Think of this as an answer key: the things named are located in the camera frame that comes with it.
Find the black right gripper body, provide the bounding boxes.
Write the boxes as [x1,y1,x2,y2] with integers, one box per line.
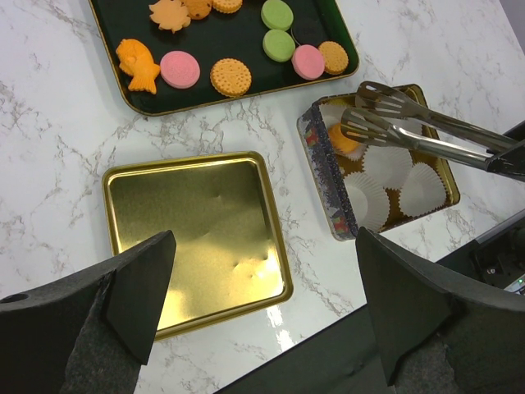
[486,140,525,182]

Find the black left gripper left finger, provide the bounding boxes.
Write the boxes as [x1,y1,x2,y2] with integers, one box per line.
[1,231,176,393]

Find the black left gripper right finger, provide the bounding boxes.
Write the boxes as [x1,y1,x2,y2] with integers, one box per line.
[356,227,524,393]

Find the metal serving tongs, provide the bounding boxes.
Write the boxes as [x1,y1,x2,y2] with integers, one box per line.
[341,81,524,181]

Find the orange swirl cookie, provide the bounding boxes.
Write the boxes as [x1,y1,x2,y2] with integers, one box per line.
[328,123,366,160]

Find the tan sandwich cookie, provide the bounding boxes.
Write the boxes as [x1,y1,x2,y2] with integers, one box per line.
[318,41,349,75]
[210,58,252,98]
[212,0,243,14]

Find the pink cookie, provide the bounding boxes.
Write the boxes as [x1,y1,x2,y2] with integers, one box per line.
[292,44,325,80]
[160,51,200,89]

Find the black sandwich cookie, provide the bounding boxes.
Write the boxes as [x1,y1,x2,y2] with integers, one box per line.
[291,24,326,47]

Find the white paper cup bottom-right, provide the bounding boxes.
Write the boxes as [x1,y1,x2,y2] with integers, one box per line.
[399,163,446,217]

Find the white paper cup centre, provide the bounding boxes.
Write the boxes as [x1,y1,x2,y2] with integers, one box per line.
[363,146,413,190]

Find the white paper cup bottom-left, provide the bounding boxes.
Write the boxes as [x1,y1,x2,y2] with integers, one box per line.
[344,172,390,231]

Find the gold cookie tin box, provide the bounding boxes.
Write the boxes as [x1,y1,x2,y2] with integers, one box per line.
[297,84,460,241]

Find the gold tin lid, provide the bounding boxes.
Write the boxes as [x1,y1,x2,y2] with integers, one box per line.
[102,151,294,340]

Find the white paper cup top-left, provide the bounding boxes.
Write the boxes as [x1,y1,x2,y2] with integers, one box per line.
[319,103,365,161]

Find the green macaron lower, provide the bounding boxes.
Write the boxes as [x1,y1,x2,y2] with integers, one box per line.
[262,30,295,62]

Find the green macaron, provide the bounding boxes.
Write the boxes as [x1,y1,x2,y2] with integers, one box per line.
[262,30,295,62]
[261,0,294,31]

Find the green macaron upper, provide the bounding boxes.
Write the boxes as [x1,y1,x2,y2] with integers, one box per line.
[261,0,294,31]

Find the orange fish cookie left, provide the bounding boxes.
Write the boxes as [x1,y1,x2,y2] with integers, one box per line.
[116,39,161,94]

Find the dark green serving tray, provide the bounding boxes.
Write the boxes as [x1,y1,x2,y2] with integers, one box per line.
[90,1,359,116]

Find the orange flower cookie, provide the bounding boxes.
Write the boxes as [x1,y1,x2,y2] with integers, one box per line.
[148,0,191,34]

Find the chocolate chip cookie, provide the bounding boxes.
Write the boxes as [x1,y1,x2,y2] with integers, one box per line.
[182,0,212,21]

